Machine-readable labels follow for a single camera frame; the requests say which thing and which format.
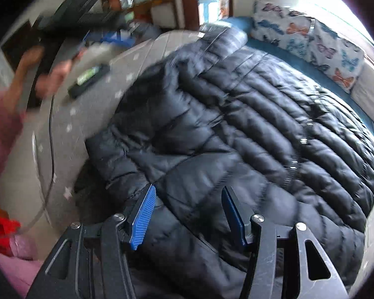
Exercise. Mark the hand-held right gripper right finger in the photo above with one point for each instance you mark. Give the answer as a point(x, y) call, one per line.
point(233, 215)

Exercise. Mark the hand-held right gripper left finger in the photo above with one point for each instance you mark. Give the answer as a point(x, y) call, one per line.
point(145, 218)

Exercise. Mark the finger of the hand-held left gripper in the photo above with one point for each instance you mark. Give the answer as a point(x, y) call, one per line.
point(112, 39)

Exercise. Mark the black puffer jacket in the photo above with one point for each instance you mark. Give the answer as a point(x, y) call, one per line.
point(205, 130)

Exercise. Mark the person's left forearm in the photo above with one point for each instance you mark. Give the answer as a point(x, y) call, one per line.
point(3, 137)

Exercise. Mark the person's left hand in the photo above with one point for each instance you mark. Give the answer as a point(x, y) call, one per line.
point(54, 79)

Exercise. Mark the black device with green label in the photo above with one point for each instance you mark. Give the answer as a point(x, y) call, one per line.
point(87, 79)

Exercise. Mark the small wooden table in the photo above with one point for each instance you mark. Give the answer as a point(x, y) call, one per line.
point(155, 3)

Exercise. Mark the light blue cabinet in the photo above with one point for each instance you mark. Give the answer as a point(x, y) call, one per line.
point(209, 6)

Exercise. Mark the person's pink clothing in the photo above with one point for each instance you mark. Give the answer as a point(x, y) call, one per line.
point(15, 264)

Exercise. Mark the red object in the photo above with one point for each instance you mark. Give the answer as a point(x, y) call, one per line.
point(0, 224)

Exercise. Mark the butterfly print pillow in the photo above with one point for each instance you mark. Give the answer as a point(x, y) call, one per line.
point(277, 21)
point(333, 56)

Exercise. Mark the white pillow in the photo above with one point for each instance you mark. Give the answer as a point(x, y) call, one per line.
point(371, 87)

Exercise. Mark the brown wooden door frame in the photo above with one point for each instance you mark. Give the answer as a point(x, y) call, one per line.
point(188, 0)

